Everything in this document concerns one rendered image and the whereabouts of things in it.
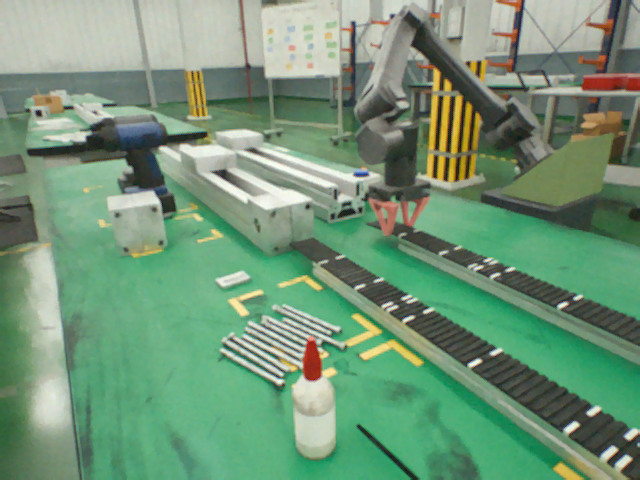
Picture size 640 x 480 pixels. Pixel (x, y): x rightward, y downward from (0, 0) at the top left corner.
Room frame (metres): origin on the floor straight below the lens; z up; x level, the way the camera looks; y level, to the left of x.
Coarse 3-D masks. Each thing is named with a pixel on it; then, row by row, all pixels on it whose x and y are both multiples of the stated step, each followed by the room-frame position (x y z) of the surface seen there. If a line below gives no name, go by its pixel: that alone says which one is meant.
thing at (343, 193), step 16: (240, 160) 1.35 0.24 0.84; (256, 160) 1.23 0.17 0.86; (272, 160) 1.31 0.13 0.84; (288, 160) 1.22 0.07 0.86; (256, 176) 1.25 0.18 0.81; (272, 176) 1.15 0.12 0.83; (288, 176) 1.06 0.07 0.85; (304, 176) 1.00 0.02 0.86; (320, 176) 1.06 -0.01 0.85; (336, 176) 1.00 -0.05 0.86; (352, 176) 0.98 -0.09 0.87; (304, 192) 0.99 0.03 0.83; (320, 192) 0.94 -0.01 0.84; (336, 192) 0.91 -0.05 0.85; (352, 192) 0.94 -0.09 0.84; (320, 208) 0.93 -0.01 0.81; (336, 208) 0.91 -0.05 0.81; (352, 208) 0.94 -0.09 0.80
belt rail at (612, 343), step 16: (400, 240) 0.74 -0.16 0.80; (416, 256) 0.70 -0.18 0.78; (432, 256) 0.67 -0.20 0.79; (448, 272) 0.63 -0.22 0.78; (464, 272) 0.61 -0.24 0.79; (496, 288) 0.56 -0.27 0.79; (528, 304) 0.51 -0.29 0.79; (544, 304) 0.49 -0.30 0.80; (560, 320) 0.47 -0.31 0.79; (576, 320) 0.45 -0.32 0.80; (592, 336) 0.44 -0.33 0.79; (608, 336) 0.43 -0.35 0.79; (624, 352) 0.41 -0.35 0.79
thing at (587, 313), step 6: (588, 306) 0.46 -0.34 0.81; (594, 306) 0.46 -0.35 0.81; (600, 306) 0.46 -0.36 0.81; (606, 306) 0.46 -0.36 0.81; (576, 312) 0.45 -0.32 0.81; (582, 312) 0.45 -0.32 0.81; (588, 312) 0.45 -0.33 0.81; (594, 312) 0.45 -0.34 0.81; (600, 312) 0.45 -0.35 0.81; (582, 318) 0.44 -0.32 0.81; (588, 318) 0.44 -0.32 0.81
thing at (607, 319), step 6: (606, 312) 0.45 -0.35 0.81; (612, 312) 0.45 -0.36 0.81; (618, 312) 0.45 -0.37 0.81; (594, 318) 0.44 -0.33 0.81; (600, 318) 0.44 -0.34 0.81; (606, 318) 0.44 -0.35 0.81; (612, 318) 0.43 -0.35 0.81; (618, 318) 0.43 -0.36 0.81; (624, 318) 0.44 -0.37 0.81; (594, 324) 0.43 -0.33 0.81; (600, 324) 0.42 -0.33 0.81; (606, 324) 0.42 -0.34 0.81; (612, 324) 0.43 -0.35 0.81
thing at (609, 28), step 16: (496, 0) 8.30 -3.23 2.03; (608, 16) 7.26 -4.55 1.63; (512, 32) 8.63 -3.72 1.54; (608, 32) 7.22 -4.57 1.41; (512, 48) 8.60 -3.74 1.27; (608, 48) 7.28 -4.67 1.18; (496, 64) 8.36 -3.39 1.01; (512, 64) 8.60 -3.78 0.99; (592, 64) 7.10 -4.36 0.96; (576, 96) 6.92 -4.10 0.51; (592, 96) 7.16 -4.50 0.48; (592, 112) 7.21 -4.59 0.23
